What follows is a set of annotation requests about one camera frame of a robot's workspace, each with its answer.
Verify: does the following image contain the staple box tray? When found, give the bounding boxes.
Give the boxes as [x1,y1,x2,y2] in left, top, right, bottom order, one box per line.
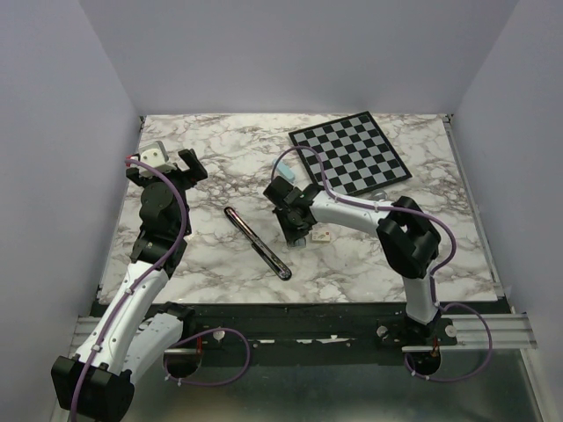
[287,238,306,249]

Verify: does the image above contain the cream staple box sleeve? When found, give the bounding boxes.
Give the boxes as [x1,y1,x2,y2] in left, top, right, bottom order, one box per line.
[311,230,331,244]

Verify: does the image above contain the black stapler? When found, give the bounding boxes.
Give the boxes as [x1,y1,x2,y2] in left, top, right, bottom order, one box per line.
[223,207,292,281]

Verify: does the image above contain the light blue mini stapler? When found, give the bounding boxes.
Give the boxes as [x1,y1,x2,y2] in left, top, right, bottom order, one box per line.
[274,160,296,184]

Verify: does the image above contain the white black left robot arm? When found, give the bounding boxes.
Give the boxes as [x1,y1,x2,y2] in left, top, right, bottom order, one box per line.
[51,142,208,421]

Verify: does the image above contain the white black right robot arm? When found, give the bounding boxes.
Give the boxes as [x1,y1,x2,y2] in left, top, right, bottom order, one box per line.
[264,177,441,345]

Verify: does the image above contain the black grey chessboard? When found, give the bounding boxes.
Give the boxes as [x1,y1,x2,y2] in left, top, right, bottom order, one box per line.
[289,111,412,196]

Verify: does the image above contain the glitter filled clear tube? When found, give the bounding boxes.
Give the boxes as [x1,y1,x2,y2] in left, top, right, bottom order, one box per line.
[369,190,388,201]

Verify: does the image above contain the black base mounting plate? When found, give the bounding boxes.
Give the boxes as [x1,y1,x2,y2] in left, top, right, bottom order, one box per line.
[90,302,515,368]

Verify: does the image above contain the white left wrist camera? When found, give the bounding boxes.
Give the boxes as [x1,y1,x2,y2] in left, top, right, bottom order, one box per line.
[138,141,175,173]

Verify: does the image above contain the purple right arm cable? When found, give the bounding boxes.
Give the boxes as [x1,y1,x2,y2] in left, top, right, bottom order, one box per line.
[274,146,493,382]

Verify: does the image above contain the aluminium frame rail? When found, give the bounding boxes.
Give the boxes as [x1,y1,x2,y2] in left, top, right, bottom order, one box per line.
[69,314,537,353]

